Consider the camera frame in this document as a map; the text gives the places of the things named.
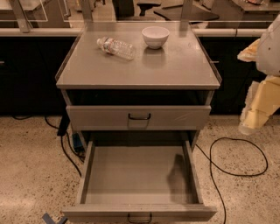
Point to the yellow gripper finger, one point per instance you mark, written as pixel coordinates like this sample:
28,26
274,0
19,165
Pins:
262,101
249,53

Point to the grey drawer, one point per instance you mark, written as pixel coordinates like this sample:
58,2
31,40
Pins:
139,185
138,117

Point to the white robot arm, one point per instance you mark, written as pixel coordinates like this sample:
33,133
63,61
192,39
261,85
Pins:
268,51

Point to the grey metal drawer cabinet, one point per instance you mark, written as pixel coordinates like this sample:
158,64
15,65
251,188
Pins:
178,74

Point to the grey top drawer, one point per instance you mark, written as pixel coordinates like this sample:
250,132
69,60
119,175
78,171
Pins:
138,117

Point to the white ceramic bowl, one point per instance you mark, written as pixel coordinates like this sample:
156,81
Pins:
155,36

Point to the clear plastic water bottle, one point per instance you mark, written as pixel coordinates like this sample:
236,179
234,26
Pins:
116,47

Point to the black office chair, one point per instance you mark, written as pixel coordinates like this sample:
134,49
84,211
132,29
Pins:
125,9

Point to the blue power box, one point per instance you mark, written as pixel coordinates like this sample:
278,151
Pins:
77,145

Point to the black power adapter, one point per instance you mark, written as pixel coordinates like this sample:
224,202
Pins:
63,125

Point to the blue tape floor mark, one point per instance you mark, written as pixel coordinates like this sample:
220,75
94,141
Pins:
50,220

